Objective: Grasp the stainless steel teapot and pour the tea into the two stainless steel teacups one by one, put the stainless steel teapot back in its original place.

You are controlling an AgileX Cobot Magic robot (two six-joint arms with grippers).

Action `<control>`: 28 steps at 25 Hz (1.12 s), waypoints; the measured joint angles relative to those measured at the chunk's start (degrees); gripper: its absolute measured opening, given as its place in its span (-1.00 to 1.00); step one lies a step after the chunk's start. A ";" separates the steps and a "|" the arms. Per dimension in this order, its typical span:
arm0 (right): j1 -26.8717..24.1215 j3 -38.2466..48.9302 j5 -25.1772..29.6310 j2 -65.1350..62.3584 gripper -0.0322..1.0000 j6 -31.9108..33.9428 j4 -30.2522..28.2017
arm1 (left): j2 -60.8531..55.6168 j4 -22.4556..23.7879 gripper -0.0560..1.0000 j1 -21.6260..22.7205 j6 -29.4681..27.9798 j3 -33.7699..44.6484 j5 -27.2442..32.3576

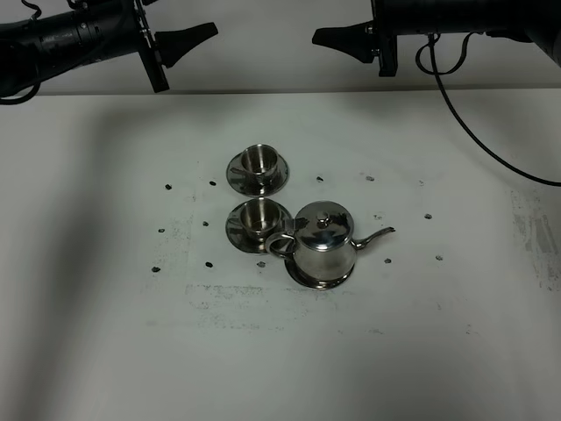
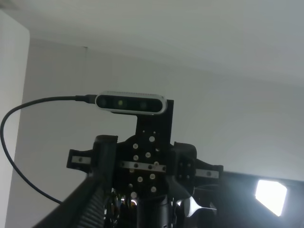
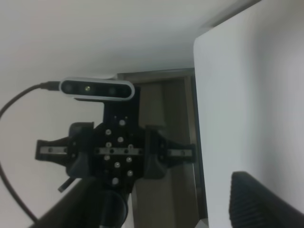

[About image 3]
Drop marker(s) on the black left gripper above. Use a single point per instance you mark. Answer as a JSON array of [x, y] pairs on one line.
[[118, 151]]

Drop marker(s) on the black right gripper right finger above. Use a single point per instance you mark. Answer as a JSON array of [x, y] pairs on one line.
[[252, 205]]

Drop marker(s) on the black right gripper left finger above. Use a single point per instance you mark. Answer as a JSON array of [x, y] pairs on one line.
[[90, 204]]

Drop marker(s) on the white table panel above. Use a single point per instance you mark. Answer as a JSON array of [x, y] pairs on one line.
[[249, 72]]

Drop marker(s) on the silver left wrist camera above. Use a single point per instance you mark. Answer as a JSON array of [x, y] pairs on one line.
[[97, 89]]

